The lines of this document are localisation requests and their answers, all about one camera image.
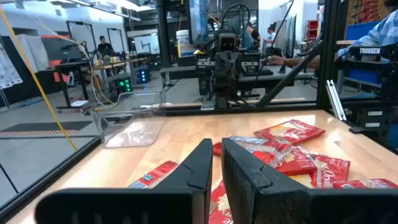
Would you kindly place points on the white bucket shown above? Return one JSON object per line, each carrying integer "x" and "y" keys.
{"x": 183, "y": 40}

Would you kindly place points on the person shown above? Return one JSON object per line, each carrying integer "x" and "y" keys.
{"x": 104, "y": 46}
{"x": 271, "y": 35}
{"x": 379, "y": 31}
{"x": 250, "y": 35}

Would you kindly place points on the clear plastic basket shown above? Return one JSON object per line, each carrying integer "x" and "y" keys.
{"x": 133, "y": 133}

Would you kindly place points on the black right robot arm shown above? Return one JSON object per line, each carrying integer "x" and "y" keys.
{"x": 222, "y": 101}

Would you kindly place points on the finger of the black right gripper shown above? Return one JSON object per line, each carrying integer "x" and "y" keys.
{"x": 235, "y": 77}
{"x": 221, "y": 77}

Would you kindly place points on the computer with green lights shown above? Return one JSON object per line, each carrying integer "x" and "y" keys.
{"x": 124, "y": 84}

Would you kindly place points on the black aluminium table frame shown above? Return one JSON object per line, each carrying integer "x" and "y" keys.
{"x": 330, "y": 62}

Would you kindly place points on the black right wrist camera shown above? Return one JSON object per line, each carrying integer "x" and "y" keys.
{"x": 228, "y": 42}

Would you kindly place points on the red popcorn bag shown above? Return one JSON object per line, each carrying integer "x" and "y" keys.
{"x": 295, "y": 165}
{"x": 219, "y": 205}
{"x": 289, "y": 132}
{"x": 267, "y": 144}
{"x": 155, "y": 175}
{"x": 329, "y": 172}
{"x": 367, "y": 184}

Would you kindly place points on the silver metal bracket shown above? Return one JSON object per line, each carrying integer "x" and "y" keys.
{"x": 335, "y": 101}

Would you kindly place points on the black controller box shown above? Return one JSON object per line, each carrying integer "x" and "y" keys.
{"x": 373, "y": 130}

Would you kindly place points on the black pillar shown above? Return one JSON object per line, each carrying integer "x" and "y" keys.
{"x": 163, "y": 31}

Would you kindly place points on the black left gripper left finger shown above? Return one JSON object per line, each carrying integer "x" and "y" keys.
{"x": 186, "y": 202}

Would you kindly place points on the person's forearm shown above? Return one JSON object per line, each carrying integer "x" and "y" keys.
{"x": 301, "y": 62}

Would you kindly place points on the white printed board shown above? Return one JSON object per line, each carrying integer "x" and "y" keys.
{"x": 9, "y": 68}

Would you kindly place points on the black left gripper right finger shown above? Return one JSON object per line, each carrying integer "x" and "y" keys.
{"x": 264, "y": 199}

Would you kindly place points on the grey desk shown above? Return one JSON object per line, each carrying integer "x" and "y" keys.
{"x": 186, "y": 70}

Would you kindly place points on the person's hand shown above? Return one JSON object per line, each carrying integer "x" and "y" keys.
{"x": 275, "y": 60}

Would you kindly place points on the computer with blue lights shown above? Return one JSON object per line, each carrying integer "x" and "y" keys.
{"x": 143, "y": 76}

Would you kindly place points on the black workbench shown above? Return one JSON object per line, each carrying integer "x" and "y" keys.
{"x": 71, "y": 63}

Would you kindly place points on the black floor mat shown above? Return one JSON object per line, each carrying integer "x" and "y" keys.
{"x": 46, "y": 126}

